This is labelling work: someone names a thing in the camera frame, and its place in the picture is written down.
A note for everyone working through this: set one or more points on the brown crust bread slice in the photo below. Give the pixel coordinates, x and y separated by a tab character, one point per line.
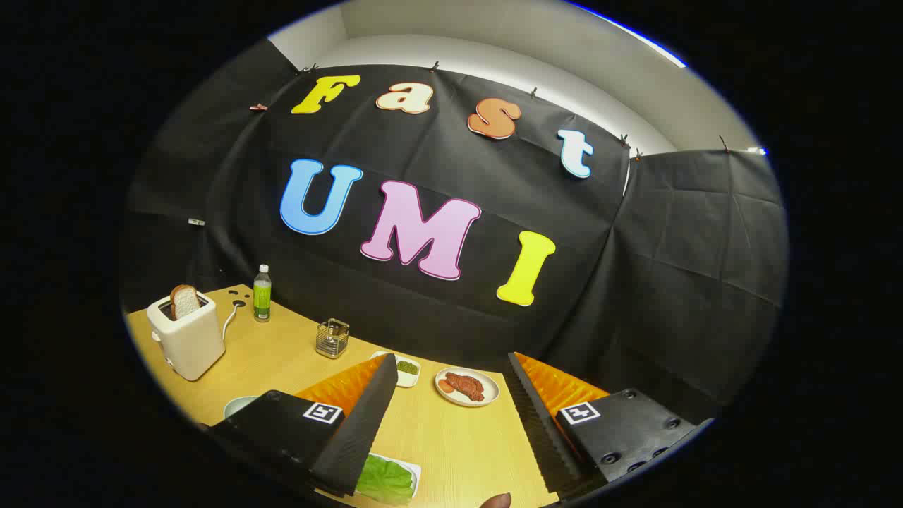
185	302

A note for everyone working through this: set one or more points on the pale green round plate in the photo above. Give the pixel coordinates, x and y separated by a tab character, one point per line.
236	406

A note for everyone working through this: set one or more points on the green lettuce leaf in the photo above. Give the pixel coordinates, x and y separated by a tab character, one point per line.
384	481

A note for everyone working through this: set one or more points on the white toaster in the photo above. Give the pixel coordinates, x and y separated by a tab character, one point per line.
190	346

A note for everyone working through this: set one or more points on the white divided dish with beans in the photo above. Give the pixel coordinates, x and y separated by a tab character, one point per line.
408	368

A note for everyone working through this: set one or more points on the round white plate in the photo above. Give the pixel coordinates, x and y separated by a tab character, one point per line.
489	389

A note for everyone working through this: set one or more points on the white rectangular plate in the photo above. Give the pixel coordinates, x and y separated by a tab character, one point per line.
416	469

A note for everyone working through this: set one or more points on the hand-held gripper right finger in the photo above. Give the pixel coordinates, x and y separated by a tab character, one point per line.
540	437

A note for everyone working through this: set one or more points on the green label plastic bottle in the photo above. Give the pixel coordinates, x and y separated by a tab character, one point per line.
262	300

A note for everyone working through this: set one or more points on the red meat piece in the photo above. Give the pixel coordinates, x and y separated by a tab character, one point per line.
467	386

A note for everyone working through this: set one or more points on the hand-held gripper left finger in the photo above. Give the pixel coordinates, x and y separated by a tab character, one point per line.
360	437

